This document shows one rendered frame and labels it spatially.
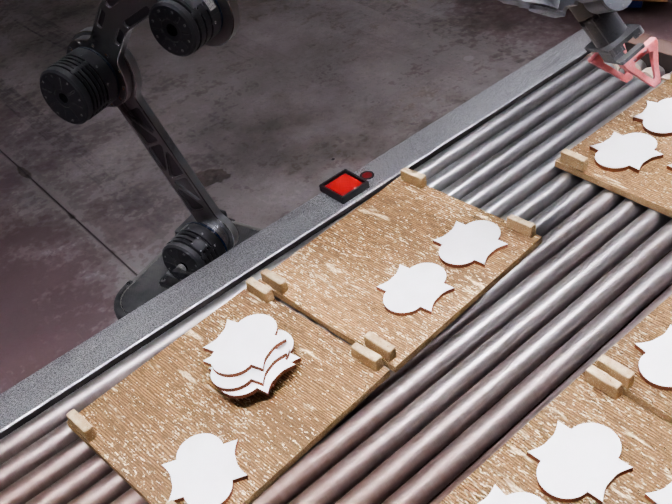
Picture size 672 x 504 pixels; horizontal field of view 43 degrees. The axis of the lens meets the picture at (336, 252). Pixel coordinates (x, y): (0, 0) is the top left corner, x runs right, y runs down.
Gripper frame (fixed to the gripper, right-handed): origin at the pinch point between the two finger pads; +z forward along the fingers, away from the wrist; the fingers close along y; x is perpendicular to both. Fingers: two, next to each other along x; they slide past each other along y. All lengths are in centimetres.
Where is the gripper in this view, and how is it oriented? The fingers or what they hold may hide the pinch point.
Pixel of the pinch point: (640, 78)
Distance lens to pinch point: 157.0
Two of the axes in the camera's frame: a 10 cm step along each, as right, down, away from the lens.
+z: 6.4, 7.0, 3.0
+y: 1.5, 2.8, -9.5
